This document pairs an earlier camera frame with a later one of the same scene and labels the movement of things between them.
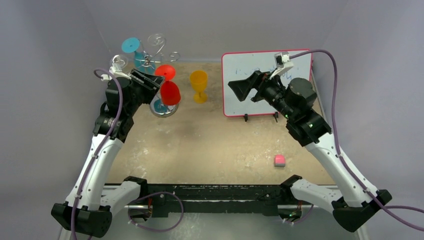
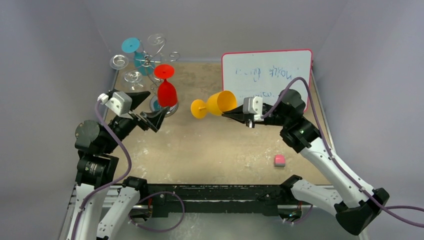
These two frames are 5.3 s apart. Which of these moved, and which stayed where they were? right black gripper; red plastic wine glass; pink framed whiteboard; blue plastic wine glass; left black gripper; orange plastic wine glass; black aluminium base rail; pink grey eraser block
Moved: right black gripper; left black gripper; orange plastic wine glass
Stayed: pink framed whiteboard; pink grey eraser block; blue plastic wine glass; red plastic wine glass; black aluminium base rail
